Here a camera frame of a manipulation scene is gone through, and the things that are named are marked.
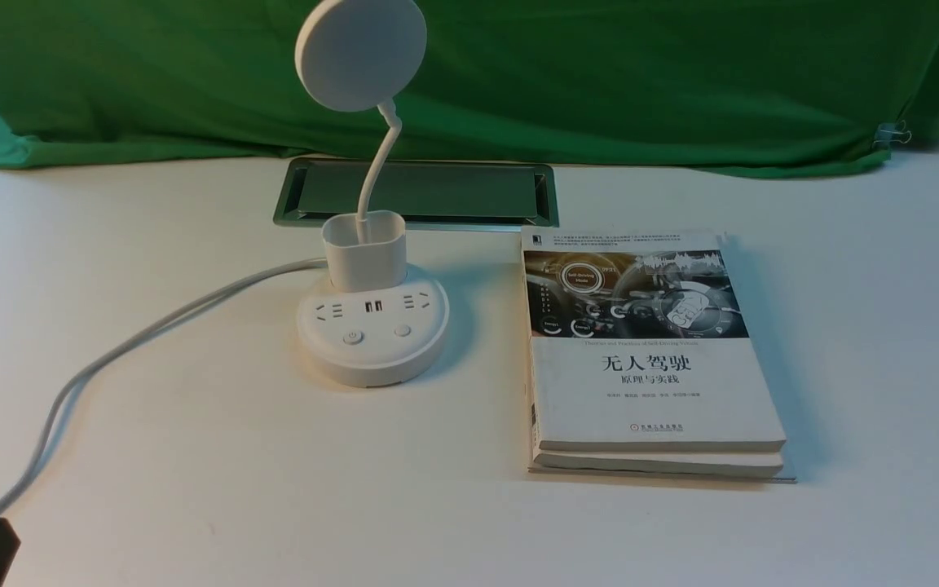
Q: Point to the white desk lamp with sockets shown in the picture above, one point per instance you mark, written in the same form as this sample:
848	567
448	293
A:
374	320

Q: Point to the upper white book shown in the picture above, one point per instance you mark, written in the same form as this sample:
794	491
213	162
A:
637	343

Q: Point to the white book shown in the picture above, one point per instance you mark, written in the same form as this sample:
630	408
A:
637	343
757	467

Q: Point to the lower white book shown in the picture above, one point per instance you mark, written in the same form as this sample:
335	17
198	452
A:
757	467

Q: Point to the green backdrop cloth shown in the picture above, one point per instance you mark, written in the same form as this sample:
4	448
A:
762	89

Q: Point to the metal binder clip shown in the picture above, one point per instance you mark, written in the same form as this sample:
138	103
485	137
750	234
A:
888	135

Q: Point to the metal desk cable grommet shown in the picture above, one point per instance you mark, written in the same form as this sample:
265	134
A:
458	196

